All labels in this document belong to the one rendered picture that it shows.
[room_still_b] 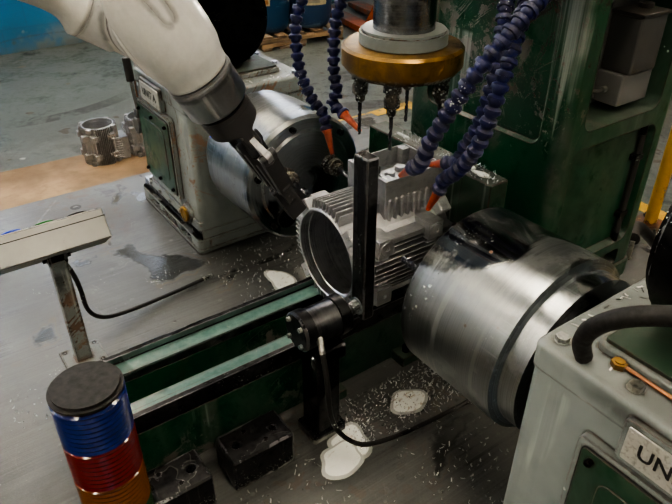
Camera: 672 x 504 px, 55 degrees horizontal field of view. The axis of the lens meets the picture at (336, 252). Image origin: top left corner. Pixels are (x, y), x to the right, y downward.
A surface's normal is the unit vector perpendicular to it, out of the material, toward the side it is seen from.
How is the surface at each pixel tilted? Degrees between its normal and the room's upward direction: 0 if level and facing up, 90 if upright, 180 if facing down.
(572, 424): 90
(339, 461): 0
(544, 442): 90
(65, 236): 54
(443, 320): 73
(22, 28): 90
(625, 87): 90
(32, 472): 0
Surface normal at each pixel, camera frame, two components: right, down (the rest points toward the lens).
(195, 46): 0.65, 0.40
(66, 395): 0.00, -0.84
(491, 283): -0.52, -0.45
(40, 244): 0.47, -0.14
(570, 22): -0.82, 0.31
